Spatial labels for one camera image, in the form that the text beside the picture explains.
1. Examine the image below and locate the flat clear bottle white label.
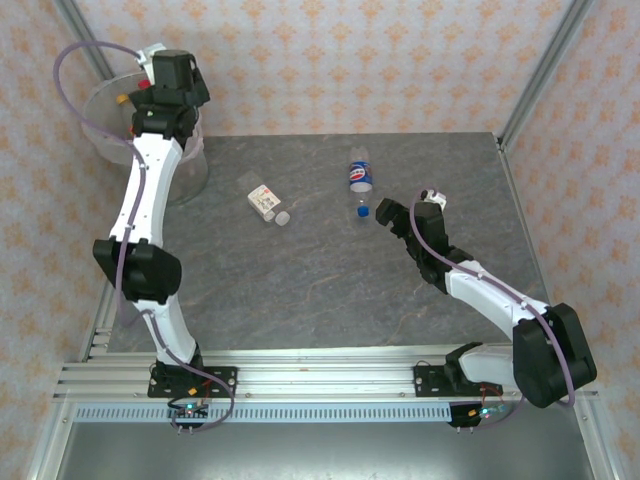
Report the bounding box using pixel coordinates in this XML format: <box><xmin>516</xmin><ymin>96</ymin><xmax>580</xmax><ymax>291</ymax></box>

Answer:
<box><xmin>238</xmin><ymin>170</ymin><xmax>282</xmax><ymax>224</ymax></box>

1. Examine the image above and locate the aluminium frame post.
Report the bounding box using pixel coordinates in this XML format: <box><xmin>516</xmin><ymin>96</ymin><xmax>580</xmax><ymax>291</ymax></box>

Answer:
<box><xmin>51</xmin><ymin>0</ymin><xmax>119</xmax><ymax>84</ymax></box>
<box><xmin>497</xmin><ymin>0</ymin><xmax>597</xmax><ymax>151</ymax></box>

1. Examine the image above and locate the slotted grey cable duct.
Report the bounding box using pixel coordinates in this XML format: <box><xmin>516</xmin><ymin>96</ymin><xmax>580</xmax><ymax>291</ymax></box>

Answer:
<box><xmin>73</xmin><ymin>404</ymin><xmax>454</xmax><ymax>425</ymax></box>

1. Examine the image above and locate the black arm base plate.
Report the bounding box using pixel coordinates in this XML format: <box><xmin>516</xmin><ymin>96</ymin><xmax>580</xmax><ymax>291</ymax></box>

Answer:
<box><xmin>147</xmin><ymin>366</ymin><xmax>240</xmax><ymax>400</ymax></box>
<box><xmin>413</xmin><ymin>364</ymin><xmax>504</xmax><ymax>400</ymax></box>

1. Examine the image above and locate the aluminium table side rail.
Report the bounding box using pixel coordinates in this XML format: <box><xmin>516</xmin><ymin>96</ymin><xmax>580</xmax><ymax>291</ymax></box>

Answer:
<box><xmin>497</xmin><ymin>134</ymin><xmax>556</xmax><ymax>314</ymax></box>
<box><xmin>78</xmin><ymin>279</ymin><xmax>126</xmax><ymax>362</ymax></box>

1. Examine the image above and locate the grey metal sheet shelf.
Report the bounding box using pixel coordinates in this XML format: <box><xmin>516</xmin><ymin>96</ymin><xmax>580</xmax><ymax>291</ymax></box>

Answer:
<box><xmin>54</xmin><ymin>422</ymin><xmax>596</xmax><ymax>480</ymax></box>

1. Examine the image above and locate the aluminium extrusion mounting beam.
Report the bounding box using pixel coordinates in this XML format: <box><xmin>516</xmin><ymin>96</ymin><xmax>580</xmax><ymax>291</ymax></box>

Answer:
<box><xmin>52</xmin><ymin>348</ymin><xmax>601</xmax><ymax>403</ymax></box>

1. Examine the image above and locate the aluminium frame leg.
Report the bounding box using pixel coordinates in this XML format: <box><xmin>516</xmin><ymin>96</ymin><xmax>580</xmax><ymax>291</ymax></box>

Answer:
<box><xmin>27</xmin><ymin>399</ymin><xmax>76</xmax><ymax>480</ymax></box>
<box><xmin>572</xmin><ymin>399</ymin><xmax>619</xmax><ymax>480</ymax></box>

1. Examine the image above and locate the blue label cola bottle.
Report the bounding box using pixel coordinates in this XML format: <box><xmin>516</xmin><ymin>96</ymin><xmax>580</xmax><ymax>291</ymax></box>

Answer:
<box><xmin>347</xmin><ymin>146</ymin><xmax>377</xmax><ymax>219</ymax></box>

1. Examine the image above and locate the round translucent grey bin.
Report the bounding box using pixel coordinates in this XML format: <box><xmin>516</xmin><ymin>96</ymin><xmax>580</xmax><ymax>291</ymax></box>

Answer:
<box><xmin>81</xmin><ymin>69</ymin><xmax>210</xmax><ymax>205</ymax></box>

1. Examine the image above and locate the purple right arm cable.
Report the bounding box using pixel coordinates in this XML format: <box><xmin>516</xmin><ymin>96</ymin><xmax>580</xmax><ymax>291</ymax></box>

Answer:
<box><xmin>409</xmin><ymin>187</ymin><xmax>576</xmax><ymax>432</ymax></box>

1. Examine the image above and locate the translucent pink plastic bin liner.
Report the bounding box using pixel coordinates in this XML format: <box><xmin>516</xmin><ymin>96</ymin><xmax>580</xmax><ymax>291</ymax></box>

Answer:
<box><xmin>81</xmin><ymin>69</ymin><xmax>207</xmax><ymax>169</ymax></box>

